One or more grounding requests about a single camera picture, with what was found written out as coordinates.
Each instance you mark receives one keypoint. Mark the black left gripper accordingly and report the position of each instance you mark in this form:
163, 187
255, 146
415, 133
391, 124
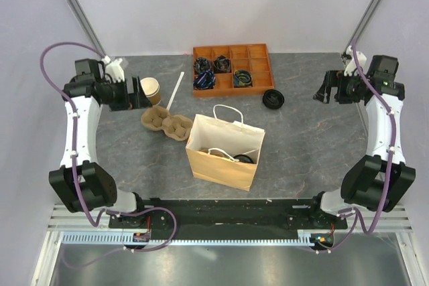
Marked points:
137, 100

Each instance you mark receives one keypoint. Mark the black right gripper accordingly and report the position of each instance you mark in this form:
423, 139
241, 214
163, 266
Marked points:
334, 78

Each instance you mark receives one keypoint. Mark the brown paper bag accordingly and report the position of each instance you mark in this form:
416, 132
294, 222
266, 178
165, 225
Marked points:
233, 138

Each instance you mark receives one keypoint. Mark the black plastic cup lid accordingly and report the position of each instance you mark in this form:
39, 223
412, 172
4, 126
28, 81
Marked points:
243, 158

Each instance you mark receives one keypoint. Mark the pulp cardboard cup carrier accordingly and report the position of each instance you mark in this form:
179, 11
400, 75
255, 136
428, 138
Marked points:
216, 152

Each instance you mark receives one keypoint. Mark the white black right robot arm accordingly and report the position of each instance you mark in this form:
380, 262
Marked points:
381, 175

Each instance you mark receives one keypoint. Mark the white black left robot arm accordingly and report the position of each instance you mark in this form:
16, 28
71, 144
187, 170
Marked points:
80, 182

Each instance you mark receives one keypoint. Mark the left white wrapped straw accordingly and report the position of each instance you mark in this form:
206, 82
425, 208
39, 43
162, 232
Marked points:
172, 97

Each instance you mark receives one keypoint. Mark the stack of black lids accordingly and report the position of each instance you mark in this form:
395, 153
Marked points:
273, 99

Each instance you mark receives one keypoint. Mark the blue striped rolled cloth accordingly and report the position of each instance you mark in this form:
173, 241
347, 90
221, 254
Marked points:
204, 80

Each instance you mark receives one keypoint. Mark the dark patterned rolled cloth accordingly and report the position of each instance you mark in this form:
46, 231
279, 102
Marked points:
201, 65

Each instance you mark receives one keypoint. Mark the orange wooden compartment tray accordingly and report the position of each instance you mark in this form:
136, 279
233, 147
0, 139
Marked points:
251, 57

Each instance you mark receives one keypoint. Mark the blue yellow rolled cloth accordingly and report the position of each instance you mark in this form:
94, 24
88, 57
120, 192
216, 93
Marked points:
242, 78

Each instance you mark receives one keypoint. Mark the black rolled cloth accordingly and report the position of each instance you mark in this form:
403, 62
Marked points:
222, 65

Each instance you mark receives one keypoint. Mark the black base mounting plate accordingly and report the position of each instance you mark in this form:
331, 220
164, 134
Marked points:
232, 218

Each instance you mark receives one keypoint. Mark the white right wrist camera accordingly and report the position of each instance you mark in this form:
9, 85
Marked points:
349, 61

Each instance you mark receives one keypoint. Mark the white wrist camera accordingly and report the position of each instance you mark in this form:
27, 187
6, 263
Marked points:
349, 61
115, 68

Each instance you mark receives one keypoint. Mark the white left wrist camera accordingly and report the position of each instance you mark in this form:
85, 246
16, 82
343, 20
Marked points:
115, 68

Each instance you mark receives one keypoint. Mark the aluminium front rail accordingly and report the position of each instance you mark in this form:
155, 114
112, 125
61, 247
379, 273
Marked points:
63, 220

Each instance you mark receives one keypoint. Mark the aluminium frame post left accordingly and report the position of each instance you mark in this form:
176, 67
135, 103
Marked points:
85, 24

